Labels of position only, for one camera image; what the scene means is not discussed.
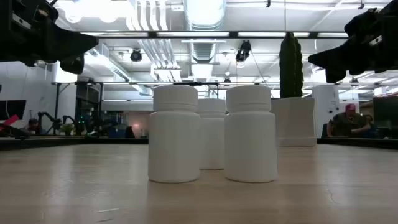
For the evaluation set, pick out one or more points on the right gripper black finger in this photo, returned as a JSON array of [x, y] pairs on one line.
[[335, 76], [337, 59]]

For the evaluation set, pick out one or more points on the white pill bottle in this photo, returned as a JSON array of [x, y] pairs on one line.
[[174, 146], [212, 140], [250, 146]]

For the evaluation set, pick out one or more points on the green cactus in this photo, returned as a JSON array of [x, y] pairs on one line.
[[290, 68]]

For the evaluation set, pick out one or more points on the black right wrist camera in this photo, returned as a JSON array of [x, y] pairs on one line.
[[360, 23]]

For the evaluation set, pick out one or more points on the black computer monitor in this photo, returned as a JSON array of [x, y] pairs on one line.
[[14, 109], [385, 109]]

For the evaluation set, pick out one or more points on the white faceted plant pot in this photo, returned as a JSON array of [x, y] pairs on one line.
[[295, 124]]

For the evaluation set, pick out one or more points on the black background robot arm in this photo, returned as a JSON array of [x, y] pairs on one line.
[[51, 118]]

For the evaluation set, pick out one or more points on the small green potted plant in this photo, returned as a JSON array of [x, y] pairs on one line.
[[67, 128]]

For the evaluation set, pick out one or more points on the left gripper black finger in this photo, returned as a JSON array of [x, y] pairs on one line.
[[74, 43], [72, 64]]

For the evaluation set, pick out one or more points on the red flat object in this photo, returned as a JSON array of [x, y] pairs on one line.
[[9, 122]]

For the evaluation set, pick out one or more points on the person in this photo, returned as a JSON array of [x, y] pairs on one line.
[[32, 126], [349, 123]]

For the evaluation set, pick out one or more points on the black overhead light beam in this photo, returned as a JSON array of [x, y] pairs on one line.
[[152, 34]]

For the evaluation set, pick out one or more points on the blue storage bins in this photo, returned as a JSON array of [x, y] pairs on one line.
[[117, 132]]

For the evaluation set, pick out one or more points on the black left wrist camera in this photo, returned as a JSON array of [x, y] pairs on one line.
[[46, 11]]

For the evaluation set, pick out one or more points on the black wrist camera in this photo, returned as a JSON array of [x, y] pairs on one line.
[[46, 11], [360, 23]]

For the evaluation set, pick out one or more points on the black ceiling spotlight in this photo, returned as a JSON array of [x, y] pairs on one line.
[[136, 55], [243, 51]]

